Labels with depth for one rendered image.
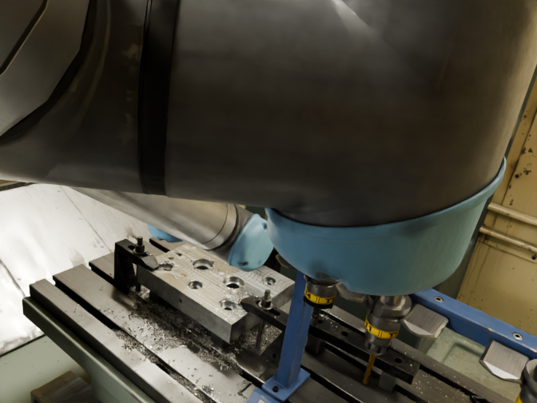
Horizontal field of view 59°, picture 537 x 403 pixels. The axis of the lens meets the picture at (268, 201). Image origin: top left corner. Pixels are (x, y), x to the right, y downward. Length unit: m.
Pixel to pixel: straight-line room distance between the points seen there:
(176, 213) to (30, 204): 1.35
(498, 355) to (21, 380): 1.13
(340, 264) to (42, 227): 1.66
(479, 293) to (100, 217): 1.35
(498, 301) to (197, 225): 1.35
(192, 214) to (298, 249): 0.38
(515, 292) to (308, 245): 1.60
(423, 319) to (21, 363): 1.08
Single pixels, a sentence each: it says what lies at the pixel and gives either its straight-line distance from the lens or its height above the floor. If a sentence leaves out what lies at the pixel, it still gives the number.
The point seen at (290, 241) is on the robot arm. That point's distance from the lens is 0.16.
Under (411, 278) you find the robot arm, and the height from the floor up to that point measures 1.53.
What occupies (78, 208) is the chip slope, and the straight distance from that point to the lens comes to 1.87.
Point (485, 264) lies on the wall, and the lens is 1.73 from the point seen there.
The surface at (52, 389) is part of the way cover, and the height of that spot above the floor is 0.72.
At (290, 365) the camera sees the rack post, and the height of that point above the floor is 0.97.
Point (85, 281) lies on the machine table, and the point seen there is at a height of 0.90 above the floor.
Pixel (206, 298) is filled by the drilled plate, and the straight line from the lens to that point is 1.05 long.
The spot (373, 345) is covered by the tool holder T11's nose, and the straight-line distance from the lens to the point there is 0.76.
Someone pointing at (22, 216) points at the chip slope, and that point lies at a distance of 1.80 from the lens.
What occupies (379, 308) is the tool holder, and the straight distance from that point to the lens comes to 0.72.
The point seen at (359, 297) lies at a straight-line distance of 0.73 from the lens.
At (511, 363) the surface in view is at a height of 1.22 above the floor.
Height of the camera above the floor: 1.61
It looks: 24 degrees down
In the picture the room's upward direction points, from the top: 9 degrees clockwise
